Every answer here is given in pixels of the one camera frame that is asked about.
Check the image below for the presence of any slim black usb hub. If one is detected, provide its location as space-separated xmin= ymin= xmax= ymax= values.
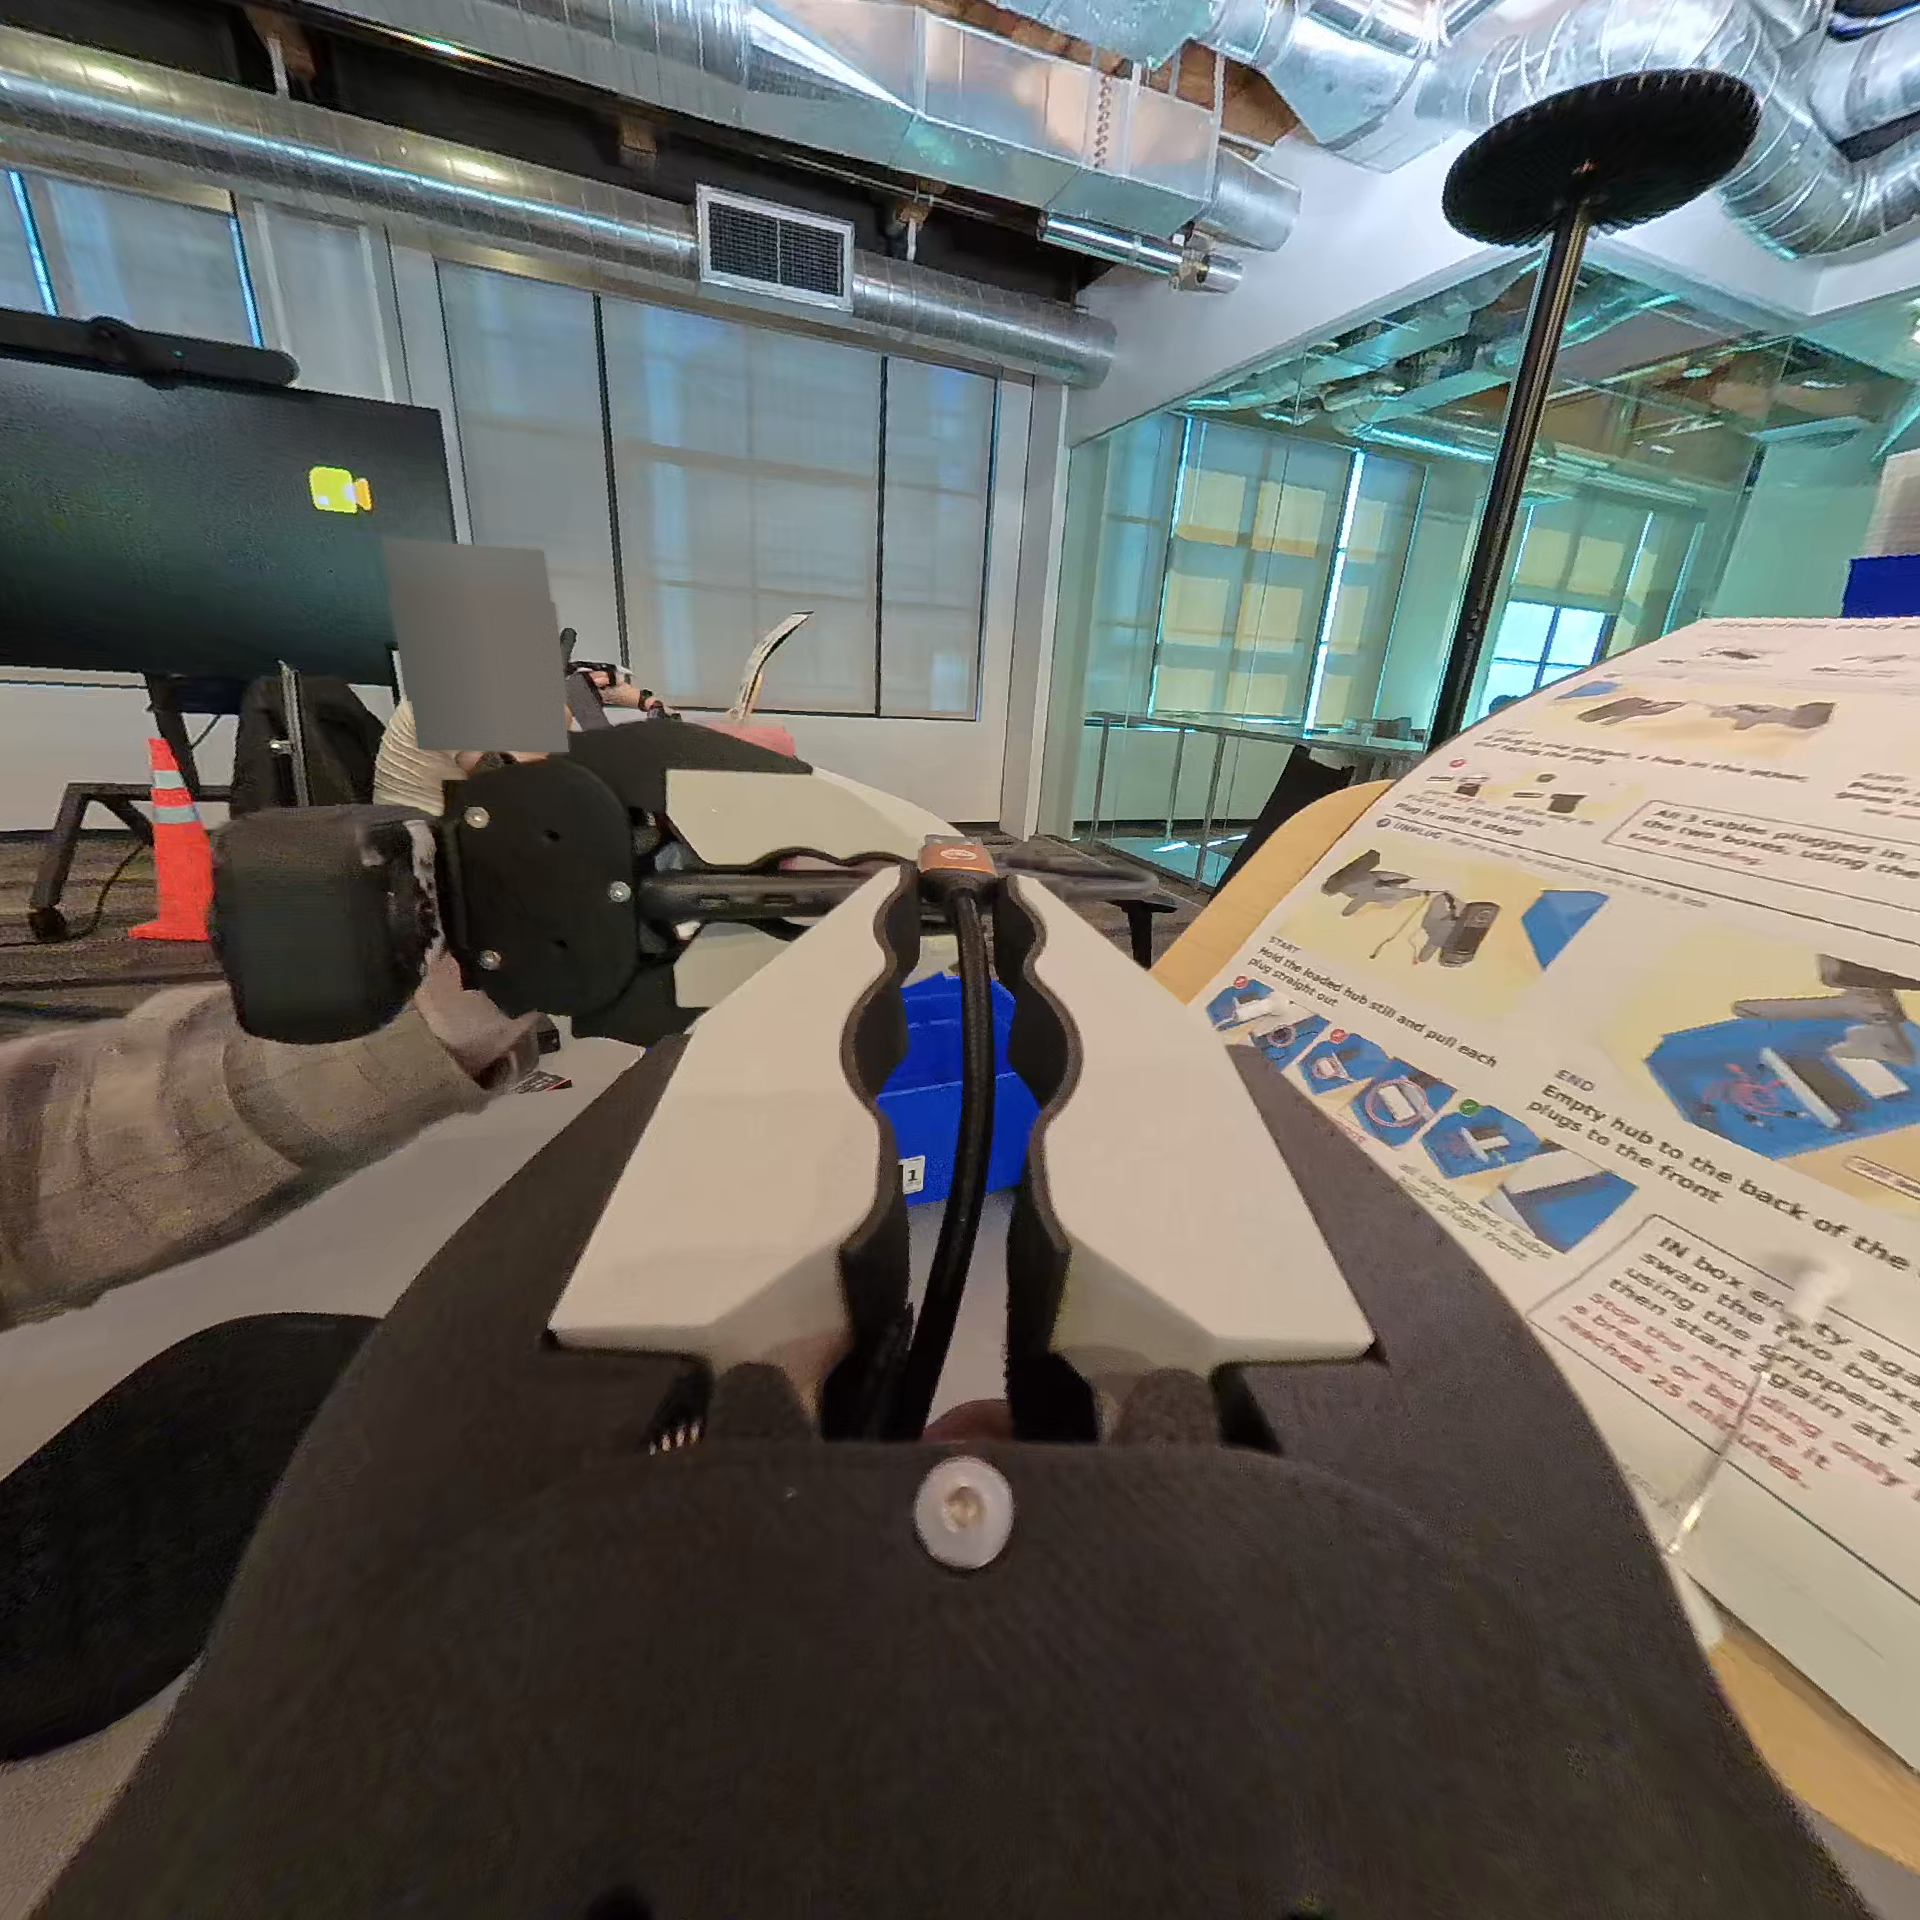
xmin=636 ymin=845 xmax=1187 ymax=926

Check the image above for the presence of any person's left forearm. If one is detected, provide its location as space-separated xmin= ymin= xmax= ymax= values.
xmin=0 ymin=952 xmax=552 ymax=1332

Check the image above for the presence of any black pole stand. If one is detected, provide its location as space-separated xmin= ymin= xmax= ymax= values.
xmin=1430 ymin=72 xmax=1766 ymax=752

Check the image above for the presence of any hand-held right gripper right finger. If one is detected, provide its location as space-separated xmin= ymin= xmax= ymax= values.
xmin=999 ymin=877 xmax=1384 ymax=1442

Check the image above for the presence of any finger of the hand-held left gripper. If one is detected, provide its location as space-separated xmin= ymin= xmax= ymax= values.
xmin=659 ymin=764 xmax=961 ymax=877
xmin=666 ymin=914 xmax=828 ymax=1012

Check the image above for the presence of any printed instruction sheet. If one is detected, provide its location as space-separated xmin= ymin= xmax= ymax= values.
xmin=1199 ymin=618 xmax=1920 ymax=1767

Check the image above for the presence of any blue plastic bin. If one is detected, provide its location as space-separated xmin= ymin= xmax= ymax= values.
xmin=875 ymin=965 xmax=1049 ymax=1211

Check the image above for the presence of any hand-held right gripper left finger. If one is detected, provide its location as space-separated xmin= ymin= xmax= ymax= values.
xmin=551 ymin=873 xmax=920 ymax=1442

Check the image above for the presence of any orange usb cable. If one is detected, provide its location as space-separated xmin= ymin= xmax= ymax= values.
xmin=898 ymin=835 xmax=1006 ymax=1434

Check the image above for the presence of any black wrist rest pad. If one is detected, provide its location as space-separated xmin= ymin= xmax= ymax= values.
xmin=0 ymin=1314 xmax=385 ymax=1763

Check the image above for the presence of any white desk lamp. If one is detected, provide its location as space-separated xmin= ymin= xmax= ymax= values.
xmin=728 ymin=607 xmax=814 ymax=727

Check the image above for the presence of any instruction sheet on stand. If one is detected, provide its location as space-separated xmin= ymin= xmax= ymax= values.
xmin=1158 ymin=781 xmax=1920 ymax=1879

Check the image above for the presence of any orange plastic object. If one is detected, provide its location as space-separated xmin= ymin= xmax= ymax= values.
xmin=129 ymin=734 xmax=227 ymax=950

